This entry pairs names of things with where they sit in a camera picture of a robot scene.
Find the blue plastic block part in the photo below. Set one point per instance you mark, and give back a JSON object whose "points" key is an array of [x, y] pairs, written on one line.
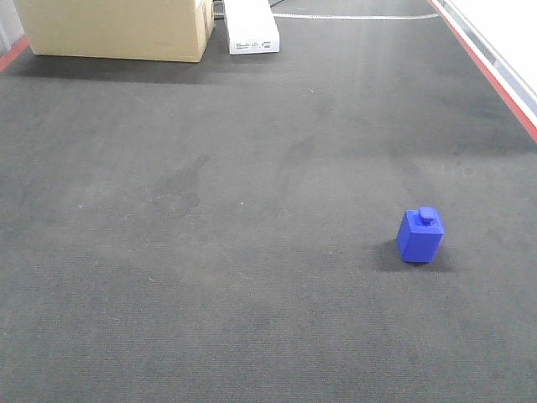
{"points": [[420, 234]]}

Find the long white carton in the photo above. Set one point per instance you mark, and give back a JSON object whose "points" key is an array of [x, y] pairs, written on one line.
{"points": [[251, 27]]}

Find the large cardboard box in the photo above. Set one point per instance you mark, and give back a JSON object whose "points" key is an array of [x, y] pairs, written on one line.
{"points": [[131, 30]]}

